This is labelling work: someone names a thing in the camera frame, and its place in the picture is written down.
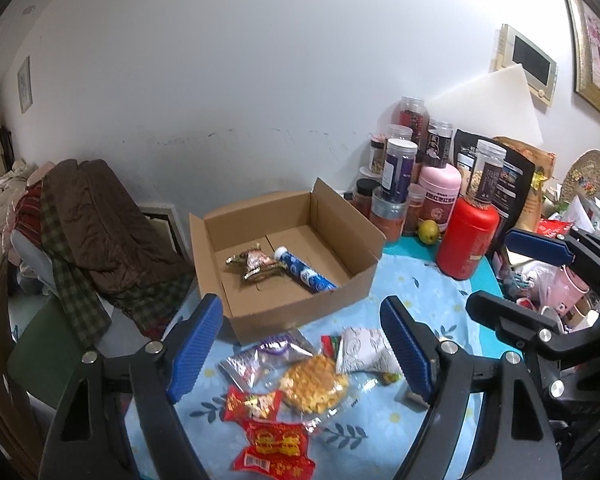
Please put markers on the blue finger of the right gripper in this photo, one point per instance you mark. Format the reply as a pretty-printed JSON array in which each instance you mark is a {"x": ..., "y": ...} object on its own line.
[
  {"x": 538, "y": 247},
  {"x": 513, "y": 324}
]

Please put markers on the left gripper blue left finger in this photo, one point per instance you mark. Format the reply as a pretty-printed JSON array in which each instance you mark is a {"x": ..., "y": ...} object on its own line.
[{"x": 188, "y": 345}]

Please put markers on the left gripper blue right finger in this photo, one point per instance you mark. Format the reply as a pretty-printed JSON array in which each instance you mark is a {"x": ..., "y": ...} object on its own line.
[{"x": 413, "y": 345}]

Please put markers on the gold rectangular box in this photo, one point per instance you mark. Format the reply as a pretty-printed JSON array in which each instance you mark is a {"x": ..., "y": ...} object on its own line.
[{"x": 414, "y": 395}]

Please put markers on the large red snack packet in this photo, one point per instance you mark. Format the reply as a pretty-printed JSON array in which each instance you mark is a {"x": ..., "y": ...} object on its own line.
[{"x": 276, "y": 449}]

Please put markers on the white patterned snack bag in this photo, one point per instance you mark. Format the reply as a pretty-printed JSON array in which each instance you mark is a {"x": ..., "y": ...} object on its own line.
[{"x": 367, "y": 350}]

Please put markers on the purple silver snack packet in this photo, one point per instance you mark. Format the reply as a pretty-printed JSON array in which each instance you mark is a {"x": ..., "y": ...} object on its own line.
[{"x": 262, "y": 359}]

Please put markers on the black foil pouch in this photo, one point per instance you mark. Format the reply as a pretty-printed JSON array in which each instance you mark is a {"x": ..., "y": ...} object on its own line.
[{"x": 513, "y": 184}]

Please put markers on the red plastic canister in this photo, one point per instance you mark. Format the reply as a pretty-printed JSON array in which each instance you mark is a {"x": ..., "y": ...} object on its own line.
[{"x": 466, "y": 239}]

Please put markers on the brown gold snack wrappers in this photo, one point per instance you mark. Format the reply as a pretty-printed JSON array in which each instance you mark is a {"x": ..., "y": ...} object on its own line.
[{"x": 255, "y": 264}]

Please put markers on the woven straw plate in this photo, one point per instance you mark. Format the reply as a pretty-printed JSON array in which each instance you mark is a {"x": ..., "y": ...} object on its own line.
[{"x": 582, "y": 178}]

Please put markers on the red green sachet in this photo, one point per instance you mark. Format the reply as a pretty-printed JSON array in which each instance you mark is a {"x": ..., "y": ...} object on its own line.
[{"x": 330, "y": 345}]

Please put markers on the small red snack packet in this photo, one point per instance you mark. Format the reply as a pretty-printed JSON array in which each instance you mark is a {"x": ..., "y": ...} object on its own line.
[{"x": 241, "y": 406}]

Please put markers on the tall clear nut jar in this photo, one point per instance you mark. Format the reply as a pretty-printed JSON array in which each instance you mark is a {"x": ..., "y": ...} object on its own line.
[{"x": 487, "y": 169}]

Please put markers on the open cardboard box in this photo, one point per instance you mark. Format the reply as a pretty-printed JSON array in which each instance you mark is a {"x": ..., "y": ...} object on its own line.
[{"x": 318, "y": 226}]

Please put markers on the blue floral tablecloth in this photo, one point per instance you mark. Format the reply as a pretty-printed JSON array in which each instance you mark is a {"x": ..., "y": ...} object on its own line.
[{"x": 369, "y": 431}]

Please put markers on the yellow waffle snack packet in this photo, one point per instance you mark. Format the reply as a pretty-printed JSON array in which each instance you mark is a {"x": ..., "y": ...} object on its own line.
[{"x": 315, "y": 391}]

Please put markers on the green yellow fruit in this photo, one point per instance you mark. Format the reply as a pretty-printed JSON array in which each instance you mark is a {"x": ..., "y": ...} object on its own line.
[{"x": 428, "y": 232}]

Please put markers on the blue tablet tube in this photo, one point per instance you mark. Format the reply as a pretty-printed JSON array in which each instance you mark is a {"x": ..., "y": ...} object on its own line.
[{"x": 304, "y": 273}]

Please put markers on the pink bottle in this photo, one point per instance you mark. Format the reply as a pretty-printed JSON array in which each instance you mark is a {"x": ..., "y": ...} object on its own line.
[{"x": 442, "y": 186}]

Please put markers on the brown jacket pile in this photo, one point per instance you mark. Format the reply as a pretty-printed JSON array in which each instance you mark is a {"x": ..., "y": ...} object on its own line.
[{"x": 93, "y": 223}]

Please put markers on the red spice jar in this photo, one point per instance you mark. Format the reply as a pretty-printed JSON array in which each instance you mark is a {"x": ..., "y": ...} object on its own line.
[{"x": 387, "y": 216}]

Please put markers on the purple label clear jar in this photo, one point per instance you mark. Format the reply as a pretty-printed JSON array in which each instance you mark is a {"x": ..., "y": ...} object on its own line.
[{"x": 397, "y": 173}]

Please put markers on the dark label clear jar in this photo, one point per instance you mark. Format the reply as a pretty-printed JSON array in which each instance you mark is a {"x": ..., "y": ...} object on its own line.
[{"x": 438, "y": 143}]

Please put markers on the white foam board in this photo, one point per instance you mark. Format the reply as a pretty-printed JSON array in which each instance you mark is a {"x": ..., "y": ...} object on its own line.
[{"x": 493, "y": 104}]

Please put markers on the red content tall jar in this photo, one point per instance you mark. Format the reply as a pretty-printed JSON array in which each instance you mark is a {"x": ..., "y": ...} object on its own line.
[{"x": 413, "y": 114}]

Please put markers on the gold framed picture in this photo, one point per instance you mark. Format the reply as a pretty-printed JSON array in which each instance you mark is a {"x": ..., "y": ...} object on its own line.
[{"x": 585, "y": 29}]

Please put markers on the wall intercom panel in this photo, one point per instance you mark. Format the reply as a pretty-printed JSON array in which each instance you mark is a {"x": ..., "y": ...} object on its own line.
[{"x": 540, "y": 70}]

